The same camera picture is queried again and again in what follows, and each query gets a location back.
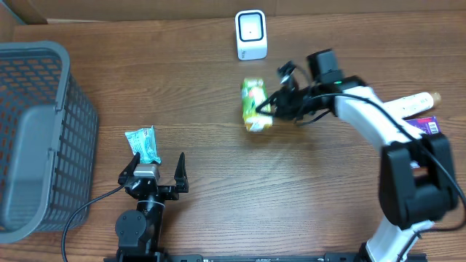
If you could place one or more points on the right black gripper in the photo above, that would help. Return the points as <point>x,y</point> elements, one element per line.
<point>282,102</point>

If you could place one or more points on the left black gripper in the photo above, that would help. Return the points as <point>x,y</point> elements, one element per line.
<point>156,190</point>

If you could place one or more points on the green yellow snack pouch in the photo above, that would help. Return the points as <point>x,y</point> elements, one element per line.
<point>253,93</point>

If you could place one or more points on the teal wet wipes pack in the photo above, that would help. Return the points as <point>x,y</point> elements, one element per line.
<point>143,141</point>

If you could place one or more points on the white tube gold cap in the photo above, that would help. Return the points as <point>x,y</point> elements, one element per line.
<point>413,104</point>

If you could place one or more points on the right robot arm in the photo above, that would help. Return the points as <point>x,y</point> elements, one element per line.
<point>417,186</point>

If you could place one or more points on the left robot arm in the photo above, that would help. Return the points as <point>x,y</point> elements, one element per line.
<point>139,230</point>

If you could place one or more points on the white barcode scanner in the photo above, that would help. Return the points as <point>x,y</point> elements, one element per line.
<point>251,36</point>

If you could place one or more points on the grey plastic mesh basket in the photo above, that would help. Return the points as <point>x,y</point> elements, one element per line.
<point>49,136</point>

